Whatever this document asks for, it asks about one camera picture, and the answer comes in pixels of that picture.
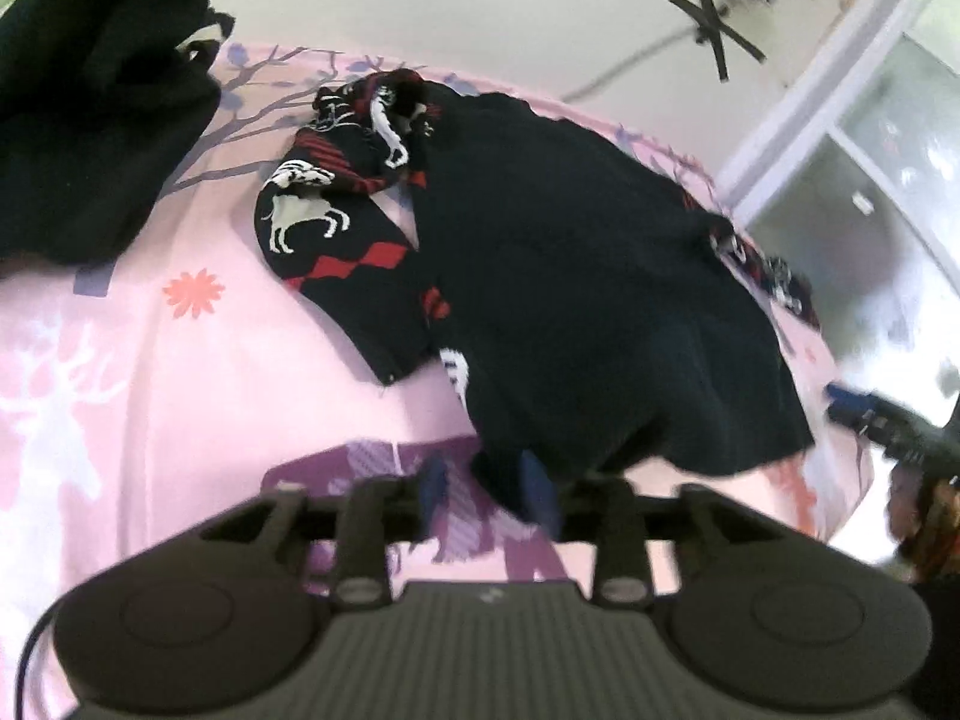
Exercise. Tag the pink floral bedsheet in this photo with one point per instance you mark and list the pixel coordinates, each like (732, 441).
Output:
(187, 390)

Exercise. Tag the white framed window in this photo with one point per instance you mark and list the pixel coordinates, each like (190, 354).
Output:
(877, 165)

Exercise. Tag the black cloth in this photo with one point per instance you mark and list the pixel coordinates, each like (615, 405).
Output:
(90, 105)

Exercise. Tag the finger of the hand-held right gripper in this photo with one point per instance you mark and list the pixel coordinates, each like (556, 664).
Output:
(849, 403)

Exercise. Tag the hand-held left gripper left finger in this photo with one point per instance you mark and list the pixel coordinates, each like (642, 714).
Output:
(433, 491)

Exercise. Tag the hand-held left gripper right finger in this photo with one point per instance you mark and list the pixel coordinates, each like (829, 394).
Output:
(540, 499)

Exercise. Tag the navy patterned knit sweater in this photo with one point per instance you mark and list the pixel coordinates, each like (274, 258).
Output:
(570, 277)

